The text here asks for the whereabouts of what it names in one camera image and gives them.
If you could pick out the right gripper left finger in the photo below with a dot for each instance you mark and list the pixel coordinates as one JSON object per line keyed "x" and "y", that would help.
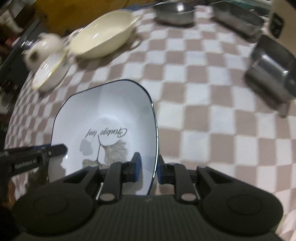
{"x": 118, "y": 174}

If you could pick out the rectangular steel tray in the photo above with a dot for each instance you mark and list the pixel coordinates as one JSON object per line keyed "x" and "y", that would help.
{"x": 271, "y": 74}
{"x": 238, "y": 18}

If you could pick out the checkered brown white tablecloth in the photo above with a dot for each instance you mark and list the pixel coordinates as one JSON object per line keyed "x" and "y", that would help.
{"x": 206, "y": 114}

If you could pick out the small yellow-rimmed floral bowl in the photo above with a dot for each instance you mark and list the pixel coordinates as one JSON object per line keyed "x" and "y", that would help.
{"x": 51, "y": 72}

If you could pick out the white square ginkgo plate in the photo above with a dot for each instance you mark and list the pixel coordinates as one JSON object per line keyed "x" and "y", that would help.
{"x": 104, "y": 125}

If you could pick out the cream oval handled dish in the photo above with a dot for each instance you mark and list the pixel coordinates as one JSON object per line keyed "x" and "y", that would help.
{"x": 104, "y": 35}

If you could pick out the round stainless steel bowl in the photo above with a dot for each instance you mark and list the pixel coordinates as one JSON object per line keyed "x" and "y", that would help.
{"x": 174, "y": 13}

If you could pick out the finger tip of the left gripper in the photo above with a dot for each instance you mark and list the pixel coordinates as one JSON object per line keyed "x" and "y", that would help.
{"x": 57, "y": 150}

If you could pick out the cream electric cooking pot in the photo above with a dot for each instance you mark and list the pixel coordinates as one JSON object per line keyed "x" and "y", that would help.
{"x": 282, "y": 21}

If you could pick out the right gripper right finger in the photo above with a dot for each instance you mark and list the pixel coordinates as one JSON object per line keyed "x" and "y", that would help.
{"x": 177, "y": 175}

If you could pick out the white cat-shaped teapot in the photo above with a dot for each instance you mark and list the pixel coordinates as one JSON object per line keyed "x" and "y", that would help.
{"x": 46, "y": 44}

